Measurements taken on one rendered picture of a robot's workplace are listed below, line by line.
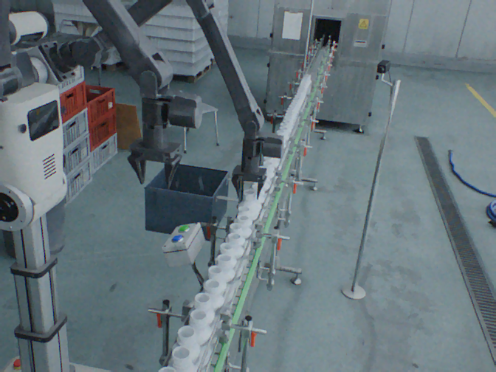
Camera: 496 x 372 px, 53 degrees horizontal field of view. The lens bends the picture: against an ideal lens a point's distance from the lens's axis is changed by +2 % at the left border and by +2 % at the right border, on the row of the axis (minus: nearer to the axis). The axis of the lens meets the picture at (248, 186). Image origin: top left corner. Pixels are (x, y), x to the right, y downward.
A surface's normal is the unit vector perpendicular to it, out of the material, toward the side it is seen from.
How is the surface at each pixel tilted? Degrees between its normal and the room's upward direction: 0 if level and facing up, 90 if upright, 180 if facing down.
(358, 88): 90
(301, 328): 0
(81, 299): 0
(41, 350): 90
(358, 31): 90
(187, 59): 89
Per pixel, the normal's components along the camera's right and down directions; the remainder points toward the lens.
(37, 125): 0.98, 0.15
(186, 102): -0.19, 0.43
